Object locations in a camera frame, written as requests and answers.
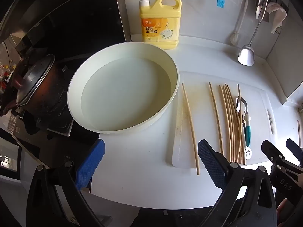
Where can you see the hanging metal utensil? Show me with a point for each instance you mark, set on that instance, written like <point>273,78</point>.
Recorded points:
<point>259,6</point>

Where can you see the round white basin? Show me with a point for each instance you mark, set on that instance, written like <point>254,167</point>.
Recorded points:
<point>123,94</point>

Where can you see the black gas stove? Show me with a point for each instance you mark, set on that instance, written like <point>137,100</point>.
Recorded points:
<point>59,146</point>

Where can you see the white hanging cloth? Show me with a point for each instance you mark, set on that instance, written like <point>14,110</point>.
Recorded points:
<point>278,16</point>

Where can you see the metal fork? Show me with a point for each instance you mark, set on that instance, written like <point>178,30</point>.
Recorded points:
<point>248,155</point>

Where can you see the white cutting board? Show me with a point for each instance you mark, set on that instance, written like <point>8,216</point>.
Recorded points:
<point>203,123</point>

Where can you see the white hanging ladle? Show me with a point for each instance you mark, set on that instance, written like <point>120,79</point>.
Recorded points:
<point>239,21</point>

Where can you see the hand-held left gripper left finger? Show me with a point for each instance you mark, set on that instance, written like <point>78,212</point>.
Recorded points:
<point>91,165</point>

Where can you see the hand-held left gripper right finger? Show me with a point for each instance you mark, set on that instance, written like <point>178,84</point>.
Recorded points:
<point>213,163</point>

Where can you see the black range hood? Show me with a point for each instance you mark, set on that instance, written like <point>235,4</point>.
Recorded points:
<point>47,9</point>

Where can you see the bundle of wooden chopsticks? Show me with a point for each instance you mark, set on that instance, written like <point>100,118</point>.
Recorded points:
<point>230,123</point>

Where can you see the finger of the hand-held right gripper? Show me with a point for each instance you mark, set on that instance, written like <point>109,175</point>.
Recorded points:
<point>296,151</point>
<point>272,153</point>

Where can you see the yellow detergent pump bottle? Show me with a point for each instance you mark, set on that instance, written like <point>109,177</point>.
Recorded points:
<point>161,28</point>

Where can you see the dark pot with lid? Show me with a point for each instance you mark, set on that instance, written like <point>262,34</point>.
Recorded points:
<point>40,80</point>

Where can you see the person's right hand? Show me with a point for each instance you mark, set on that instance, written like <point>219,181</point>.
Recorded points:
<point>282,209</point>

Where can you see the metal spatula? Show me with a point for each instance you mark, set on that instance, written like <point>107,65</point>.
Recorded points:
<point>246,56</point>

